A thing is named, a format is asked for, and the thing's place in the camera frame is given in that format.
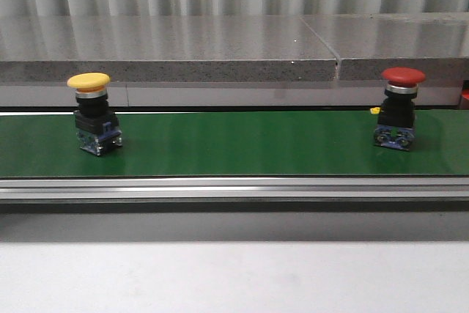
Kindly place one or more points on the yellow mushroom push button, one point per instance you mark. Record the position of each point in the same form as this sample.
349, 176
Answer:
97, 125

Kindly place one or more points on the grey speckled stone slab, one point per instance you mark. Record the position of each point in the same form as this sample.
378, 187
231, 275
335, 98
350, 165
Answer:
196, 49

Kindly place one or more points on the aluminium conveyor frame rail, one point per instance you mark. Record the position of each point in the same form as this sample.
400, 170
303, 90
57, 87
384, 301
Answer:
233, 189

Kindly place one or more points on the green conveyor belt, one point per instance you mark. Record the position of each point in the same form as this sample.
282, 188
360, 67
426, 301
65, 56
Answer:
235, 143

